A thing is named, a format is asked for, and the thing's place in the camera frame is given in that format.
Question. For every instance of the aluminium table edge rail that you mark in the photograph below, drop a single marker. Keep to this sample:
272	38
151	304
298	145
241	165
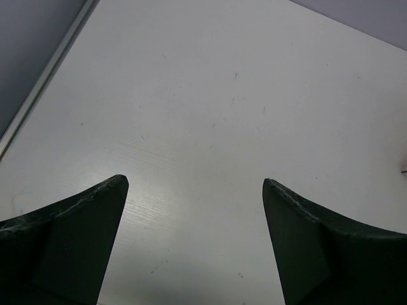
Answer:
35	39

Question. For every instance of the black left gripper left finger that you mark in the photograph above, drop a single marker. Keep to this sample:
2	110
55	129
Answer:
59	254

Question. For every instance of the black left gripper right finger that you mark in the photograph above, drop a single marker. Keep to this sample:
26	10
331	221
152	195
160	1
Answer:
324	257

